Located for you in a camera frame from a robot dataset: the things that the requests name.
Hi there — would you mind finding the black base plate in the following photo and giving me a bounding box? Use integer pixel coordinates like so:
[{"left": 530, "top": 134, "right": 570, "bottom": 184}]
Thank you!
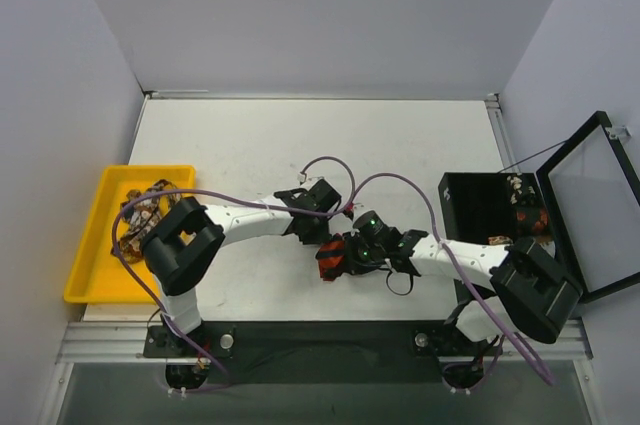
[{"left": 142, "top": 320, "right": 499, "bottom": 390}]

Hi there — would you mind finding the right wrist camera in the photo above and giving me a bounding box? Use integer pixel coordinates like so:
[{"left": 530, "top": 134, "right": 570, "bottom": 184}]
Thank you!
[{"left": 353, "top": 210, "right": 390, "bottom": 242}]

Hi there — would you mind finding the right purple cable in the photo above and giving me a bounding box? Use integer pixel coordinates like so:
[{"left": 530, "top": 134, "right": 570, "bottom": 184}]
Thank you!
[{"left": 344, "top": 172, "right": 557, "bottom": 391}]

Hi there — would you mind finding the orange navy striped tie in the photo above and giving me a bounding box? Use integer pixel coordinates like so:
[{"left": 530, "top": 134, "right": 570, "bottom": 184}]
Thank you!
[{"left": 315, "top": 237, "right": 348, "bottom": 282}]

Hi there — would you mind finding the black tie storage box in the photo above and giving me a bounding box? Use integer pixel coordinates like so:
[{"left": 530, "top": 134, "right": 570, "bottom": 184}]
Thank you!
[{"left": 438, "top": 172, "right": 565, "bottom": 264}]

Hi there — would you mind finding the brown floral tie in tray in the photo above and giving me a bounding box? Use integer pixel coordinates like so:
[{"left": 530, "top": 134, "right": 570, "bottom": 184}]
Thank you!
[{"left": 117, "top": 179, "right": 182, "bottom": 265}]

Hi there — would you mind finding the brown floral rolled tie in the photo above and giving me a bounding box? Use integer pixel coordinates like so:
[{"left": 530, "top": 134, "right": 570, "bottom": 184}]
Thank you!
[{"left": 488, "top": 235, "right": 513, "bottom": 246}]

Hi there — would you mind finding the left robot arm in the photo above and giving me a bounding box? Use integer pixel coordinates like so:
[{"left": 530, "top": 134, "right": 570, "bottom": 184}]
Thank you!
[{"left": 141, "top": 179, "right": 342, "bottom": 357}]

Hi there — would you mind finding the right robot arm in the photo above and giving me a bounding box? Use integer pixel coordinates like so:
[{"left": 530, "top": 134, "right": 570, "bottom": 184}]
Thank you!
[{"left": 344, "top": 230, "right": 583, "bottom": 344}]

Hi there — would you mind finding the yellow plastic tray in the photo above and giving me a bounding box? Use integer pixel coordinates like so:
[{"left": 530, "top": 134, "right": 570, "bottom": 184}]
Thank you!
[{"left": 64, "top": 165, "right": 196, "bottom": 304}]

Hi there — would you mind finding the black framed glass box lid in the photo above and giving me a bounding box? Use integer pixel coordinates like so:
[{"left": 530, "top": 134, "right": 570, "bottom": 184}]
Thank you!
[{"left": 536, "top": 111, "right": 639, "bottom": 303}]

